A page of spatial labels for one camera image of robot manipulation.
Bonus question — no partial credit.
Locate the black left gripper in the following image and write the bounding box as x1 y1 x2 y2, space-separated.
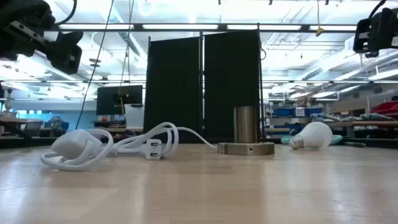
0 0 84 75

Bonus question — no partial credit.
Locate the black monitor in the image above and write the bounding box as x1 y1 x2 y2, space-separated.
96 85 144 116

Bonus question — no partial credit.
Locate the black overhead rig beam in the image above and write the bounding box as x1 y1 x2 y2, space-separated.
46 22 358 34

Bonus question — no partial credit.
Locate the teal tray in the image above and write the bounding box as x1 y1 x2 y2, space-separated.
280 134 343 146

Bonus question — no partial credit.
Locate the white power cord with switch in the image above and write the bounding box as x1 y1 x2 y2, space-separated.
40 121 218 171

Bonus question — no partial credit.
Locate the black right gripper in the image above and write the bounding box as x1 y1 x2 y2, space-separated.
353 7 398 53

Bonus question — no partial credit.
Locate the red storage bin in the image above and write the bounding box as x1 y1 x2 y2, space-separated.
369 100 398 118

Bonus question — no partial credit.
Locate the wooden workbench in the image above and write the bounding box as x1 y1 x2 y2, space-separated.
323 119 398 138

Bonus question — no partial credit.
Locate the hanging black cable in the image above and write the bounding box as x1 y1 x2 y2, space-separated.
74 0 115 131

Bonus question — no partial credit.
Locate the hanging yellow connector cord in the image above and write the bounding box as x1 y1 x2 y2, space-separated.
315 0 325 37

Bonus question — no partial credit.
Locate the grey office chair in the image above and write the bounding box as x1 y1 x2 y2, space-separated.
24 121 44 138

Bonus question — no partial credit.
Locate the brass lamp socket base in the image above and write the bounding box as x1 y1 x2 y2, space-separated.
216 105 275 156

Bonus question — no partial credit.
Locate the white light bulb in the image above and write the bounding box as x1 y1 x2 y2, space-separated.
288 121 334 151

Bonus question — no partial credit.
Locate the brown background table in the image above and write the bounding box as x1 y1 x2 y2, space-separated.
0 116 41 139

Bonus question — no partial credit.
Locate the translucent white container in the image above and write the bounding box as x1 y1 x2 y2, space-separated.
124 104 146 129

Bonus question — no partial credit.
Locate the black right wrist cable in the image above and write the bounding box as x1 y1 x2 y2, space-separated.
368 0 388 19

